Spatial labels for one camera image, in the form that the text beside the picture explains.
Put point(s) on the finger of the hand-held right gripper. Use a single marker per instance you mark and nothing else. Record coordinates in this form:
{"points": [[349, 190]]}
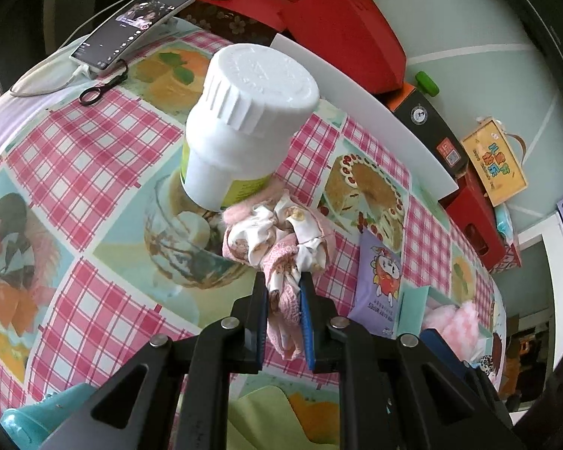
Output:
{"points": [[443, 343]]}

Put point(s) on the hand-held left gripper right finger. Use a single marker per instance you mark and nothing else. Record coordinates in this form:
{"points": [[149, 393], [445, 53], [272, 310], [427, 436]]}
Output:
{"points": [[307, 323]]}

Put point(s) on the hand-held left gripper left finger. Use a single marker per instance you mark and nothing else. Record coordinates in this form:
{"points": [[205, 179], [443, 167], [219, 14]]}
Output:
{"points": [[260, 323]]}

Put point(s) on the pink fluffy cloth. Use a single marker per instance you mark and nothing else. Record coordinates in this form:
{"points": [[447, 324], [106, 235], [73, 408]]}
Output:
{"points": [[455, 323]]}

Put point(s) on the white tray with teal rim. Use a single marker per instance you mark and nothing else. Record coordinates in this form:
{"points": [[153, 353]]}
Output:
{"points": [[413, 309]]}

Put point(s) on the leopard print cloth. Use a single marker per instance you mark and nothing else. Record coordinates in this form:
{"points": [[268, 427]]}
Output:
{"points": [[485, 364]]}

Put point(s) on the pink fabric scrunchie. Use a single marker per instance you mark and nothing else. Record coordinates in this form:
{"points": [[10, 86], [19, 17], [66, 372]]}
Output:
{"points": [[281, 225]]}

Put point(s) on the purple wet wipes packet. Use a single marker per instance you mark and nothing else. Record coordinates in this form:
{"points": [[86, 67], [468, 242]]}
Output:
{"points": [[375, 290]]}

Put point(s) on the light blue packet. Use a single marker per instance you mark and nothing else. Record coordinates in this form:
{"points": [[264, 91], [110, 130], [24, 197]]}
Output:
{"points": [[505, 225]]}

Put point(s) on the red box with cutouts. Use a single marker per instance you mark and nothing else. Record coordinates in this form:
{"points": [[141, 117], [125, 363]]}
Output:
{"points": [[469, 211]]}

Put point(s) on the white plastic bottle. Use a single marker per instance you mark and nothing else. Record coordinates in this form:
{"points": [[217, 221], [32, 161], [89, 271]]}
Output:
{"points": [[248, 117]]}

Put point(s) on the white board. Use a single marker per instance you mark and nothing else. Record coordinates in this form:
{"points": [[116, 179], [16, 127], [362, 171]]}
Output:
{"points": [[380, 117]]}

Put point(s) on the black cardboard box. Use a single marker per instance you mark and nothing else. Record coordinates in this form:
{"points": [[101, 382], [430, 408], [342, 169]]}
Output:
{"points": [[422, 117]]}

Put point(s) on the checked printed tablecloth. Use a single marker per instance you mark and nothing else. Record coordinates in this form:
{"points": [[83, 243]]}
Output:
{"points": [[98, 164]]}

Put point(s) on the teal plastic item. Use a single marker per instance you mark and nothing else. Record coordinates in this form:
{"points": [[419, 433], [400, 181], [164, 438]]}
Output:
{"points": [[23, 426]]}

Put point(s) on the green knob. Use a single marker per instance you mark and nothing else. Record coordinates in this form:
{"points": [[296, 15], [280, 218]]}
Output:
{"points": [[426, 83]]}

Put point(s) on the small black scissors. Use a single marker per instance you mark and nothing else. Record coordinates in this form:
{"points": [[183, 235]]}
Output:
{"points": [[117, 77]]}

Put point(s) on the large red cardboard box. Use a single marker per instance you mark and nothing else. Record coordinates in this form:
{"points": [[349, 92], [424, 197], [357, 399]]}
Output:
{"points": [[347, 33]]}

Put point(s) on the dark floral box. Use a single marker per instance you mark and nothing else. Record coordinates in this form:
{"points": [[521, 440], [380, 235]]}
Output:
{"points": [[234, 23]]}

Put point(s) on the smartphone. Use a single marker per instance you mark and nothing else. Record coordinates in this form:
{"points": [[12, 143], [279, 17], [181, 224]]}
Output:
{"points": [[136, 23]]}

